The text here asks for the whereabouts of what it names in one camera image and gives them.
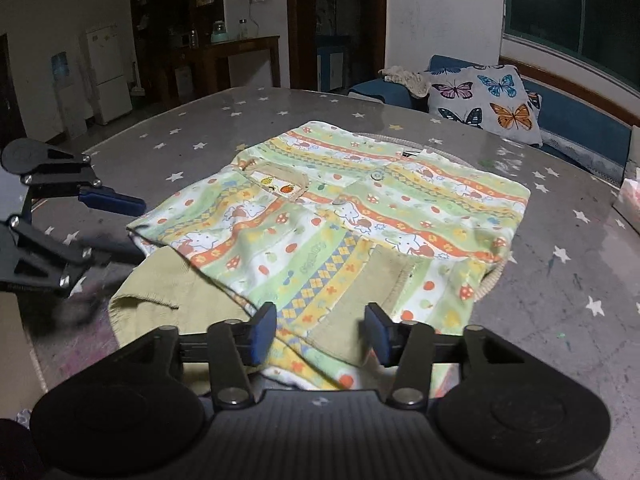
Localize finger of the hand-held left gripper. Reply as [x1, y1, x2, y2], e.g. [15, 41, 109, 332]
[20, 146, 147, 216]
[0, 215, 112, 298]

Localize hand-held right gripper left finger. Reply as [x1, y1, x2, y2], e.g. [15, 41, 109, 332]
[112, 302, 277, 409]

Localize green framed window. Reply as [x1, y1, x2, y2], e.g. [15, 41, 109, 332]
[501, 0, 640, 76]

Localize blue sofa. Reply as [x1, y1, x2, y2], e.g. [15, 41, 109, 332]
[348, 55, 640, 186]

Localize dark wooden shelf cabinet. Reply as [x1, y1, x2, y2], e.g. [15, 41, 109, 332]
[129, 0, 226, 96]

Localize pink tissue pack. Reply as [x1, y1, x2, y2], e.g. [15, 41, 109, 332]
[612, 167, 640, 236]

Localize brown door frame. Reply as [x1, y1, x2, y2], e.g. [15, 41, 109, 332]
[286, 0, 388, 103]

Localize grey star quilted table cover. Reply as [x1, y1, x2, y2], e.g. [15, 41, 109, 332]
[20, 85, 640, 480]

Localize crumpled cream cloth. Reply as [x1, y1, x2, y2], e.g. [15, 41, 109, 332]
[378, 65, 431, 97]

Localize butterfly print pillow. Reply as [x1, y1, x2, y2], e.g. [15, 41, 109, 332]
[424, 64, 544, 147]

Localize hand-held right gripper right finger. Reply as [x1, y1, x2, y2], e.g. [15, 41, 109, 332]
[364, 302, 528, 409]

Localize water dispenser with blue bottle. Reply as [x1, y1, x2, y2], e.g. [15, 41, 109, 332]
[50, 51, 93, 138]

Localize white refrigerator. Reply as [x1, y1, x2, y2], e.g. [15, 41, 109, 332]
[82, 22, 133, 126]

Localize pastel cartoon print garment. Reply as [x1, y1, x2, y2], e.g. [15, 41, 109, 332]
[109, 120, 532, 396]

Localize blue cabinet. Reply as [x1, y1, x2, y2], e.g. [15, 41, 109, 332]
[316, 35, 351, 93]

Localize wooden side desk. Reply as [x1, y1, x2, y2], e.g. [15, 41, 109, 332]
[165, 35, 282, 106]

